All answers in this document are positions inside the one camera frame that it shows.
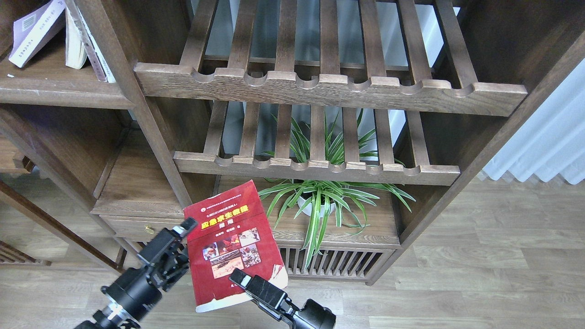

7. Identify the green and black book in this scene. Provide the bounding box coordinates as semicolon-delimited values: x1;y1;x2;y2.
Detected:
65;8;87;69

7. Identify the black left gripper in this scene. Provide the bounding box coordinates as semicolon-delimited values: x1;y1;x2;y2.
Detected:
77;217;198;329

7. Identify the white plant pot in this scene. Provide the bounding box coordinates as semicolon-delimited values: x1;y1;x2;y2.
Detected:
297;192;335;218

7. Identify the white book standing upright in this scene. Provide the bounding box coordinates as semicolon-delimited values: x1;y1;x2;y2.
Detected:
65;0;116;83

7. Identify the red cover book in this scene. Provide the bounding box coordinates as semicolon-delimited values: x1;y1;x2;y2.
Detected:
183;180;288;313

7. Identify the green spider plant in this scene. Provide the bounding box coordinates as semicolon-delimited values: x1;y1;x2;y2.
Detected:
258;115;416;269

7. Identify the white and purple book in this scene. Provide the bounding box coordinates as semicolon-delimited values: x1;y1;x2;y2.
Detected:
9;0;66;68

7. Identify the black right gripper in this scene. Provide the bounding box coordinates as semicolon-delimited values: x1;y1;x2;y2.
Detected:
229;268;336;329

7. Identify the white curtain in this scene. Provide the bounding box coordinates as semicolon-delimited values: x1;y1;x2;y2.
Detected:
480;62;585;185

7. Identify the dark wooden bookshelf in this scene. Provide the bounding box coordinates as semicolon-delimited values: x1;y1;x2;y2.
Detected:
1;0;584;285

